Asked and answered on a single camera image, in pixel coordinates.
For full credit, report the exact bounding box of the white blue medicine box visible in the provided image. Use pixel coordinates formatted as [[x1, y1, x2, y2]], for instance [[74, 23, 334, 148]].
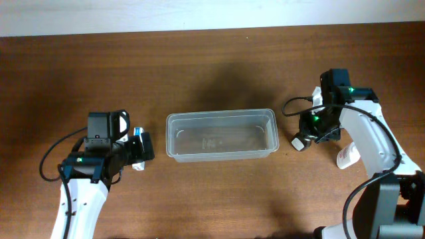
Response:
[[132, 127, 145, 171]]

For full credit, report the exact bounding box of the dark bottle white cap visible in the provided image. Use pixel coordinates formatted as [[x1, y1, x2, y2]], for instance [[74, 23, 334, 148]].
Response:
[[291, 132, 311, 151]]

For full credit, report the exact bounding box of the white spray bottle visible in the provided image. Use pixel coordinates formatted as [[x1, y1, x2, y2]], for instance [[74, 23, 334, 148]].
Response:
[[336, 142, 361, 169]]

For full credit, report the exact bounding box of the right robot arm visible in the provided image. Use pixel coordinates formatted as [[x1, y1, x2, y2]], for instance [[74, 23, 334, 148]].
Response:
[[292, 69, 424, 238]]

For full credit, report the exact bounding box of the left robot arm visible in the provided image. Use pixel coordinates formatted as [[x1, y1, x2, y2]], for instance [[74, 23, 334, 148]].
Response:
[[51, 110, 155, 238]]

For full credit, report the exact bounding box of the clear plastic container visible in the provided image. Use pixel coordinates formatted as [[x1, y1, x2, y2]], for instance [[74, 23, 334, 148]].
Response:
[[165, 108, 280, 163]]

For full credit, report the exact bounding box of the right black cable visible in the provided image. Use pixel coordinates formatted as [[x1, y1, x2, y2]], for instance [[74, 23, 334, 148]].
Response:
[[281, 96, 403, 239]]

